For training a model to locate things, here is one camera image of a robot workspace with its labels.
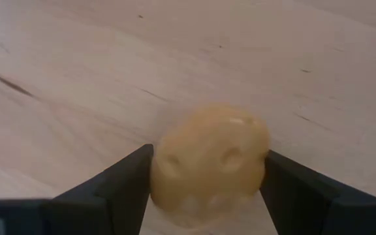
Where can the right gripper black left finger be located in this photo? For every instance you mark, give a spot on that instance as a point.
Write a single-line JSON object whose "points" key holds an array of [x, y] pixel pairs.
{"points": [[119, 196]]}

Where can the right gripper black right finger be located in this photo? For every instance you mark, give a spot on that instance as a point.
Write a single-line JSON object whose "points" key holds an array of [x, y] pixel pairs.
{"points": [[299, 199]]}

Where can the tan toy potato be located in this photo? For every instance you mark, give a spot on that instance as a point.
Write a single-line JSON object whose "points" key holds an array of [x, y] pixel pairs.
{"points": [[207, 163]]}

